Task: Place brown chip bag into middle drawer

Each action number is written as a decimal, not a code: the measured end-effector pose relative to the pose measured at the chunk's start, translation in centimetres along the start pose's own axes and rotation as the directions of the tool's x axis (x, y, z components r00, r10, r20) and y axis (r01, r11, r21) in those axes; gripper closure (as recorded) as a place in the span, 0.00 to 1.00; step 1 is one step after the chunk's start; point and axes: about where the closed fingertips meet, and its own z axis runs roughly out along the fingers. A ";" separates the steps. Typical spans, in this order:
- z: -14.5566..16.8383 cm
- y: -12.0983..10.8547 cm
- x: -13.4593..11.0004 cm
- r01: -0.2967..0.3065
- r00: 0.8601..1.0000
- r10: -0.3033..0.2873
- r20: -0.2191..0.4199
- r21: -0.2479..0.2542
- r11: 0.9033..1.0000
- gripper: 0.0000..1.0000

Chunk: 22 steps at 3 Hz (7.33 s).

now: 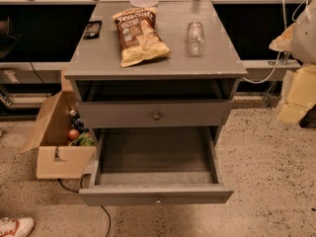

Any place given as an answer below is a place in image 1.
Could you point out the white ceramic bowl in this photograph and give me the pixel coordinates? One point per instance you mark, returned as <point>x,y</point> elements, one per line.
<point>144,3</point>

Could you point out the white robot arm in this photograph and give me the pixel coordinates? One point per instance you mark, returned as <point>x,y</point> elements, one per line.
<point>303,45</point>

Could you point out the red apple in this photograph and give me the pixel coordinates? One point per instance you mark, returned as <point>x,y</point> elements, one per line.
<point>73,134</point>

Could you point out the open grey bottom drawer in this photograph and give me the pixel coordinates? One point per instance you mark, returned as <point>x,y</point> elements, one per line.
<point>155,166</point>

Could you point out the dark soda can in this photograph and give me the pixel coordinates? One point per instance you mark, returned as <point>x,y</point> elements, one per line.
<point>74,115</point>

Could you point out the white and red sneaker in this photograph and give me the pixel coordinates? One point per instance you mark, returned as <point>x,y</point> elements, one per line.
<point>16,227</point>

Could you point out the open cardboard box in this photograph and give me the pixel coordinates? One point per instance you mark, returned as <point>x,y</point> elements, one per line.
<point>49,136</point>

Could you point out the grey wooden drawer cabinet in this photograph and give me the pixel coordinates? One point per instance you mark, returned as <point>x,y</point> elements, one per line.
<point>155,89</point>

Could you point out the green snack bag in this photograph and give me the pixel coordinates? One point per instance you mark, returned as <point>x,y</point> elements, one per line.
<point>84,139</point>

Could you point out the brown sea salt chip bag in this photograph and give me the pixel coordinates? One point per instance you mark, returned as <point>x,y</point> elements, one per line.
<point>137,36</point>

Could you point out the clear plastic water bottle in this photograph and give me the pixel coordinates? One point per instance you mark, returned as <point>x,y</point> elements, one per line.
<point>195,39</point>

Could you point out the closed grey middle drawer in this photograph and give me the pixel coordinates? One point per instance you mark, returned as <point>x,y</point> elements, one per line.
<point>154,114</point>

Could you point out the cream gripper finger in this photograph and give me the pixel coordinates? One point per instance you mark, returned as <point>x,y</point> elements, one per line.
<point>298,95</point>
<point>283,42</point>

